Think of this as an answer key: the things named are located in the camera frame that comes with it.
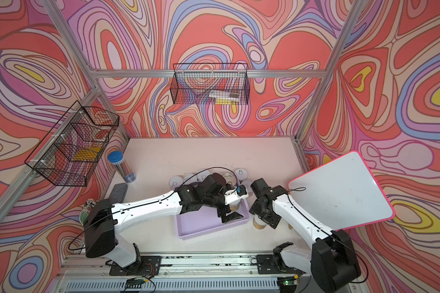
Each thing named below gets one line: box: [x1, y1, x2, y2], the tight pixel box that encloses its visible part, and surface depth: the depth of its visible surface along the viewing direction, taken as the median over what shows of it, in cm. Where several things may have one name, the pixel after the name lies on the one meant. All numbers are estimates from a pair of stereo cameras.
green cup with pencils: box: [79, 197, 97, 226], surface depth 74 cm
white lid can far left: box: [168, 175, 184, 190], surface depth 95 cm
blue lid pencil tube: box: [107, 150, 137, 183], surface depth 90 cm
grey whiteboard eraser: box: [108, 182, 128, 206], surface depth 95 cm
